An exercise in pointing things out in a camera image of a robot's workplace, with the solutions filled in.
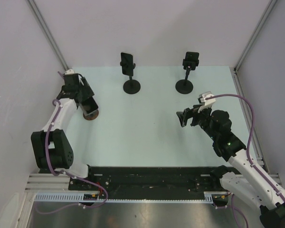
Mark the silver phone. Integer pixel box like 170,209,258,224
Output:
120,52,135,76

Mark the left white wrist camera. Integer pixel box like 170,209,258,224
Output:
63,69,75,76

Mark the aluminium frame post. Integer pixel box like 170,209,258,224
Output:
26,0,69,71
233,0,278,74

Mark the right aluminium frame post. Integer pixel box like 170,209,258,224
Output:
233,0,278,74

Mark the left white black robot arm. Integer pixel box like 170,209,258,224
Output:
31,69,99,190

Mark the black pole phone stand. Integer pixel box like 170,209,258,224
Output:
175,59,199,95
119,60,141,95

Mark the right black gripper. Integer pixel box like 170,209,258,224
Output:
176,103,218,141

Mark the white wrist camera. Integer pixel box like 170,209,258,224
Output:
63,69,75,76
198,91,216,113

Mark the brown round phone stand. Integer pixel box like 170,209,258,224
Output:
83,110,99,121

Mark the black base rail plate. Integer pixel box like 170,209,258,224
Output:
68,167,229,200

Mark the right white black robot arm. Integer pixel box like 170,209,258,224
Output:
176,105,285,228

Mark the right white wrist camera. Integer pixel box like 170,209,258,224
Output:
198,91,216,113

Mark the left aluminium frame post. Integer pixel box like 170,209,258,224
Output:
26,0,69,71

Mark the black phone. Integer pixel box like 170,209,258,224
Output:
183,52,200,70
87,97,98,114

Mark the white slotted cable duct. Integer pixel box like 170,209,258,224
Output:
34,193,213,204

